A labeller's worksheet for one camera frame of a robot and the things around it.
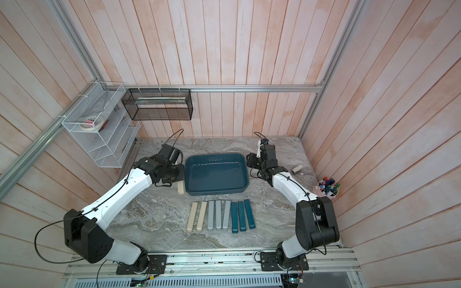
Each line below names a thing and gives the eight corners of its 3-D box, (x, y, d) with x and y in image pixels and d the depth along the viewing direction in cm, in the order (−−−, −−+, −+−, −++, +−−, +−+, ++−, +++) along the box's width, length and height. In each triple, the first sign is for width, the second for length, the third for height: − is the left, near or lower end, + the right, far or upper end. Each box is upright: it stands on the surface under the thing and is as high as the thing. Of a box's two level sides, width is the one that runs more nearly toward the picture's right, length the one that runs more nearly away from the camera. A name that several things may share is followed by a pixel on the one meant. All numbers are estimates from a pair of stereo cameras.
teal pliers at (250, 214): (249, 229, 85) (250, 227, 83) (244, 201, 94) (244, 199, 92) (255, 228, 85) (256, 227, 83) (249, 201, 94) (249, 199, 92)
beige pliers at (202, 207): (195, 231, 83) (194, 230, 81) (198, 204, 92) (197, 201, 90) (204, 231, 83) (204, 230, 81) (207, 204, 92) (206, 201, 90)
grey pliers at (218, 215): (215, 230, 84) (215, 228, 81) (216, 203, 92) (215, 200, 90) (221, 230, 84) (221, 228, 82) (221, 203, 93) (221, 200, 90)
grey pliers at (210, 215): (207, 230, 83) (206, 228, 81) (208, 203, 92) (208, 200, 90) (212, 230, 83) (212, 228, 81) (214, 203, 92) (213, 200, 90)
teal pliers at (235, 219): (231, 233, 84) (231, 231, 81) (231, 204, 93) (231, 202, 90) (238, 233, 84) (238, 231, 81) (237, 204, 93) (237, 202, 90)
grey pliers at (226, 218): (222, 229, 84) (222, 228, 82) (225, 202, 93) (225, 200, 90) (228, 230, 84) (228, 228, 81) (231, 203, 92) (231, 200, 90)
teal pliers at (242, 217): (239, 231, 84) (240, 229, 82) (237, 203, 93) (238, 201, 91) (246, 231, 84) (246, 229, 82) (243, 203, 93) (243, 201, 91)
